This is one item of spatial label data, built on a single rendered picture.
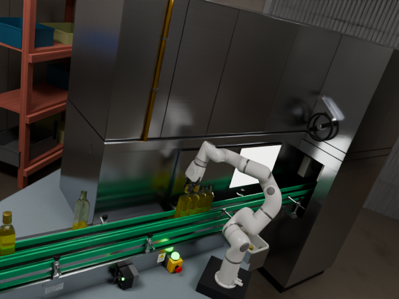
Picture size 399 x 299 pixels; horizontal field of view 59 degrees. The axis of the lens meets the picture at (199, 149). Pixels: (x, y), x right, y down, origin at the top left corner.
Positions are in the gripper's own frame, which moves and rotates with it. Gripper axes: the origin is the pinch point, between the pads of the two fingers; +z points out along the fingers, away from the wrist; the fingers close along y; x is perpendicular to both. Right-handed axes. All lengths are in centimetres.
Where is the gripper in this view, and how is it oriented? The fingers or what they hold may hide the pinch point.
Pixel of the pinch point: (188, 186)
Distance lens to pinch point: 204.6
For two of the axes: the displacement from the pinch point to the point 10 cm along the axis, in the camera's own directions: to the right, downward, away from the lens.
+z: -4.4, 8.7, 2.3
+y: 5.4, 4.6, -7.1
